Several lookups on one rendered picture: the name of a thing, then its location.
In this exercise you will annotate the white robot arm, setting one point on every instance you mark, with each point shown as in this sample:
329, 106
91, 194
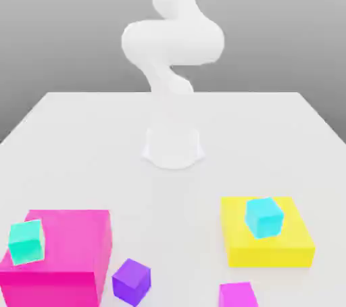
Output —
173, 42

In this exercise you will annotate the small cyan cube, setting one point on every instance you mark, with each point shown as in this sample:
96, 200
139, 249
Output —
263, 217

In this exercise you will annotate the small purple cube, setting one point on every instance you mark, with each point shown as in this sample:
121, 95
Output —
131, 281

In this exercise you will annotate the small magenta cube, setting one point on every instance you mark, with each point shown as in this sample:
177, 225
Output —
238, 296

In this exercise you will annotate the small teal cube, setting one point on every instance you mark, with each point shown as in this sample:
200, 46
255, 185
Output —
25, 243

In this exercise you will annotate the large pink box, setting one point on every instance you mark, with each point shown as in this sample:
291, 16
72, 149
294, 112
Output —
73, 247

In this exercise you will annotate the large yellow box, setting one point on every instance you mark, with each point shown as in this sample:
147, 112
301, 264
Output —
292, 247

